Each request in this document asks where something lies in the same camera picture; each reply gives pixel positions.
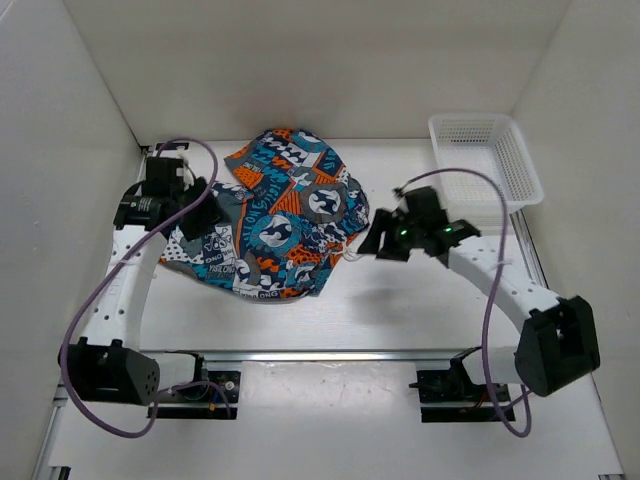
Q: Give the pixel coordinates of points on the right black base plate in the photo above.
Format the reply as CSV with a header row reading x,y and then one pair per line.
x,y
449,396

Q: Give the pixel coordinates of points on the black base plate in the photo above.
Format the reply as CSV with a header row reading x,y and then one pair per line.
x,y
205,402
449,396

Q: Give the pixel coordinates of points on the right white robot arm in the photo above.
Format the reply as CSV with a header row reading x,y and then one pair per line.
x,y
557,336

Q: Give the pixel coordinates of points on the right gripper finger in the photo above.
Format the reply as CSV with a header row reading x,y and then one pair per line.
x,y
379,234
395,246

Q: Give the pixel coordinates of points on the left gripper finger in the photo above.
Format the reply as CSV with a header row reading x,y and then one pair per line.
x,y
199,192
199,221

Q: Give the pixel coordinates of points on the colourful patterned shorts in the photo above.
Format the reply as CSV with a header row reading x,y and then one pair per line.
x,y
288,218

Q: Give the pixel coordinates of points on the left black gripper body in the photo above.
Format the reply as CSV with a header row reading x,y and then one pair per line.
x,y
180,193

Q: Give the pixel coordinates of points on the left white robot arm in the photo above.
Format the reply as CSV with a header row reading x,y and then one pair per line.
x,y
105,363

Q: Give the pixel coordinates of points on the aluminium front rail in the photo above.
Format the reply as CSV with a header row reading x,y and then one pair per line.
x,y
318,355

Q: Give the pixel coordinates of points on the white plastic basket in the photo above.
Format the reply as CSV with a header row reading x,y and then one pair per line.
x,y
493,145

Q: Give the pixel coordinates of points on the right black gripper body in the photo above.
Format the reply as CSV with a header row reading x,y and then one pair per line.
x,y
407,233

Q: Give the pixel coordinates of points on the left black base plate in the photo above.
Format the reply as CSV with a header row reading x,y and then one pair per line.
x,y
205,402

